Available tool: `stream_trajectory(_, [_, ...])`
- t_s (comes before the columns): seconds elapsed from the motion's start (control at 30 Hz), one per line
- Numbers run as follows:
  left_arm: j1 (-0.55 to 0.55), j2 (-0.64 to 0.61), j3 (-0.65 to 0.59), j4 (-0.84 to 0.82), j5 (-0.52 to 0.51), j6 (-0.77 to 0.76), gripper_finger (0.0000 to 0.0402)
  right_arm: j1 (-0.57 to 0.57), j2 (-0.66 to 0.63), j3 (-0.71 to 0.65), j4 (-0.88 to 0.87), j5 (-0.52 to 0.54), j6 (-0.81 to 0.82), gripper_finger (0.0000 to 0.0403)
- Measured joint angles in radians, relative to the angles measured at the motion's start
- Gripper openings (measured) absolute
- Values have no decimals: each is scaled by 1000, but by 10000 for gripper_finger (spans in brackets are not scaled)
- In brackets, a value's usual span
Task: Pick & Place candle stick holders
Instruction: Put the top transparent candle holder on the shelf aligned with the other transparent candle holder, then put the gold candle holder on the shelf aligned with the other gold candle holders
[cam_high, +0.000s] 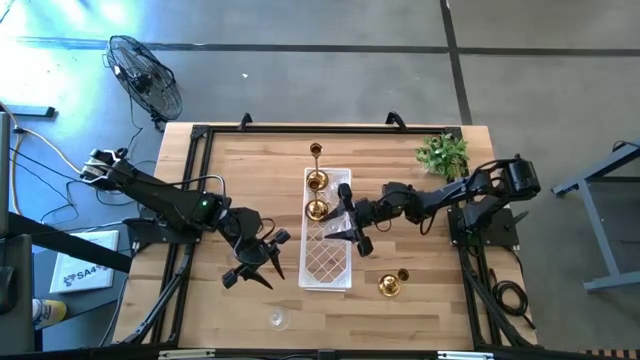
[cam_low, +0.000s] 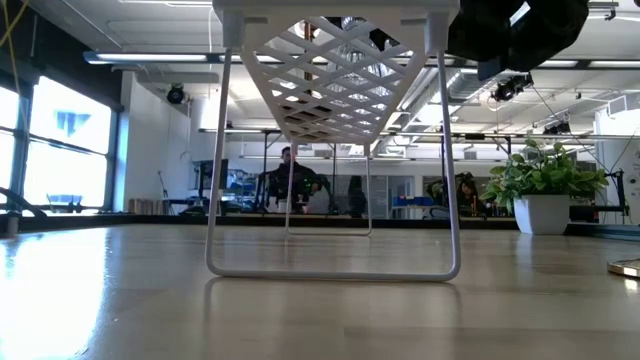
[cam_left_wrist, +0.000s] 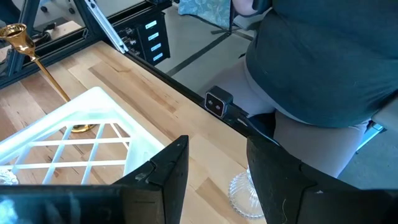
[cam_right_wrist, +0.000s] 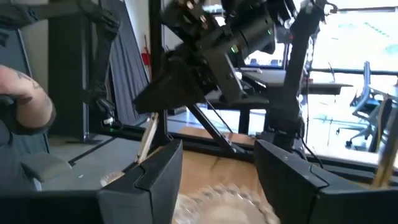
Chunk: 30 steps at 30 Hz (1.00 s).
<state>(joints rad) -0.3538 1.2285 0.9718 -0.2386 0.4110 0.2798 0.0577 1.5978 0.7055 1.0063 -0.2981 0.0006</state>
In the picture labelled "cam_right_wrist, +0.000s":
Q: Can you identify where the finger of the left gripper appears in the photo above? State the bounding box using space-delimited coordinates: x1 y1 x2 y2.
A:
132 65 205 114

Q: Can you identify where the person's forearm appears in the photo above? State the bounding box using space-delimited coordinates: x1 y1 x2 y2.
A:
0 64 57 135

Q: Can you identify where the dark grey curtain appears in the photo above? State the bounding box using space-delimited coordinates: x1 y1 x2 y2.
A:
101 0 150 125

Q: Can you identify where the white plastic strip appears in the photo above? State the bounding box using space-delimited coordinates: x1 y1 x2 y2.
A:
136 112 159 164

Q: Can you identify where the black tall panel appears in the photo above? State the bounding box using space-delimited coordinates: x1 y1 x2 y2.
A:
48 15 91 141

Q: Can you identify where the red wall device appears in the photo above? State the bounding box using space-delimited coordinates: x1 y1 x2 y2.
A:
141 34 152 66

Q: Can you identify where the grey desk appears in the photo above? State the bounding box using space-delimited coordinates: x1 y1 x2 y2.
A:
242 70 354 96

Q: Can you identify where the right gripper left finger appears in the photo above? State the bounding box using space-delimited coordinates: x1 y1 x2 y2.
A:
98 139 184 224

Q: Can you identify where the office chair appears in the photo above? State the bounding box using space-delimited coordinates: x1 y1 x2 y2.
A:
337 60 384 150

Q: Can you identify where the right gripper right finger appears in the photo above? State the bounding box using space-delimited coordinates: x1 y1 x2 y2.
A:
253 139 374 224

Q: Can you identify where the grey chair armrest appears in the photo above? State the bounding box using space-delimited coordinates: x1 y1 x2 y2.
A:
21 151 73 183

